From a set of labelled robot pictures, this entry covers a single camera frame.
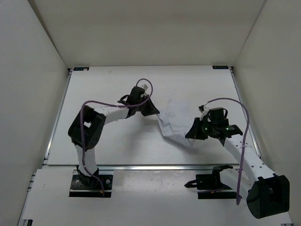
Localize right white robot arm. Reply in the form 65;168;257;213
186;105;290;219

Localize white skirt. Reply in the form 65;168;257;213
158;99;195;148

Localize blue corner label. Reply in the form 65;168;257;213
73;67;89;71
212;65;229;70

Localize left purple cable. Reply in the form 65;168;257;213
79;79;154;197

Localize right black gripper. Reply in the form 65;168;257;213
186;117;216;140

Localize right blue corner label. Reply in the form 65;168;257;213
212;65;229;70

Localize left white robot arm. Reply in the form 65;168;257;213
68;85;160;193

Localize left blue corner label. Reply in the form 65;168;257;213
73;67;89;71

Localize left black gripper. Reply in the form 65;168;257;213
136;94;158;116

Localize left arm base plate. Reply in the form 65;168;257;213
69;170;113;198

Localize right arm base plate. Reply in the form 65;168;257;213
184;174;236;200

